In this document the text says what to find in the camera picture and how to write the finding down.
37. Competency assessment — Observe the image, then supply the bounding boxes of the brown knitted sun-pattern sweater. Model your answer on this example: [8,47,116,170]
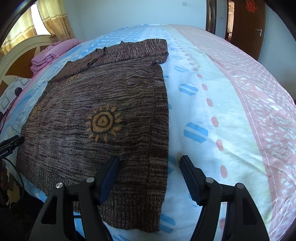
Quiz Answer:
[16,39,169,232]

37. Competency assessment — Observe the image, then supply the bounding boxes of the patterned white grey pillow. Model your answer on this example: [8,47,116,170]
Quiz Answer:
[0,76,32,130]

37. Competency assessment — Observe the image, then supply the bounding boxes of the cream wooden headboard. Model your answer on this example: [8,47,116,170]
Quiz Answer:
[1,35,52,95]

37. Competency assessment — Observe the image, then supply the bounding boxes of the folded pink quilt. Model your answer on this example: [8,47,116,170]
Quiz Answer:
[30,39,80,76]

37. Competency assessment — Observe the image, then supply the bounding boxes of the blue polka dot bed blanket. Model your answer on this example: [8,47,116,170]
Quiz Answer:
[1,24,295,240]

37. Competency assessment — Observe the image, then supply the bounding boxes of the yellow patterned curtain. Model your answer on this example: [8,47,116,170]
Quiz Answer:
[1,1,75,56]

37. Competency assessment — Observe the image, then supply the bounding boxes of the brown wooden door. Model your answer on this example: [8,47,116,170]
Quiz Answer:
[229,0,265,60]

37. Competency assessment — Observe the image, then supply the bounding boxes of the red paper door decoration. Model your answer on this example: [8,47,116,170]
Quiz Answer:
[245,0,258,13]

